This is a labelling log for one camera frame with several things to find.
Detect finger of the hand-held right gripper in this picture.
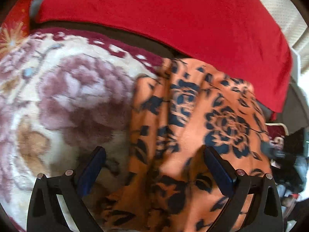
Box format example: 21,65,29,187
262,142,286,159

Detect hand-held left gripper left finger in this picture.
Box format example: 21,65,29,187
26,146,107,232

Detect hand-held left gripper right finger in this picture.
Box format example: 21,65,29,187
204,146,283,232

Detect orange floral garment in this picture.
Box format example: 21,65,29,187
97,57,278,232

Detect floral plush blanket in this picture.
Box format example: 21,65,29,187
0,28,290,232

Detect cream curtain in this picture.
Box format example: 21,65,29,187
244,0,307,51

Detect red blanket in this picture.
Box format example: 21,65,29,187
36,0,293,114

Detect red patterned cushion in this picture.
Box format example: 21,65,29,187
0,0,37,56

